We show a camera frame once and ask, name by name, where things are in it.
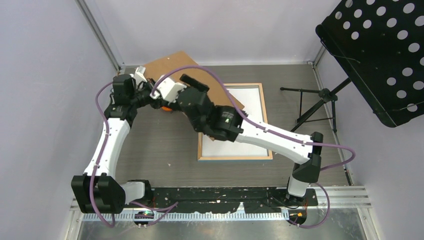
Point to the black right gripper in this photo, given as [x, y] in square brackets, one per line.
[194, 82]

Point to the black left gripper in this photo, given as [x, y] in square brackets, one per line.
[149, 84]

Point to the brown backing board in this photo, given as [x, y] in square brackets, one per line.
[198, 76]

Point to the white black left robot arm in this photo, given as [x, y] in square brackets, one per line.
[96, 190]

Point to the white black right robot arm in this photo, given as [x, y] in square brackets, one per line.
[303, 150]

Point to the black music stand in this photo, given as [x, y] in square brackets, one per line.
[379, 44]

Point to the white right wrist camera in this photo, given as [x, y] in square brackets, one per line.
[168, 90]

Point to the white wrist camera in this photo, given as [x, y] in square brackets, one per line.
[139, 74]
[168, 90]

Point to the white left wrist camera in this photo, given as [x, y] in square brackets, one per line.
[139, 74]

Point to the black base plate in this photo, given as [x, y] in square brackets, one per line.
[222, 200]

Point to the aluminium front rail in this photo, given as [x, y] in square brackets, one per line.
[329, 198]

